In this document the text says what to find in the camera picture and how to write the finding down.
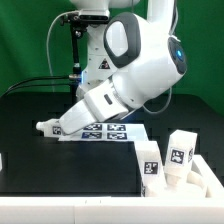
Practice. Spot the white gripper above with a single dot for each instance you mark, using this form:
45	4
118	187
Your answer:
98	105

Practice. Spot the white round stool seat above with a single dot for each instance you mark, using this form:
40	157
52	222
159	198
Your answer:
168	186

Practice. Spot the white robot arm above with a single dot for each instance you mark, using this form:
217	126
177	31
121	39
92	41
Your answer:
148	58

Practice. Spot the white marker sheet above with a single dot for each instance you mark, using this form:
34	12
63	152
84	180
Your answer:
109	132

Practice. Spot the white L-shaped fence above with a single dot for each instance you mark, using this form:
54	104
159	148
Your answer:
118	210

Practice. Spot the black camera stand pole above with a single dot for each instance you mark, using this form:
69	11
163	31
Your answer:
76	76

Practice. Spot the black camera on stand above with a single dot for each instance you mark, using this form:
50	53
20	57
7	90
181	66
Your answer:
86	16

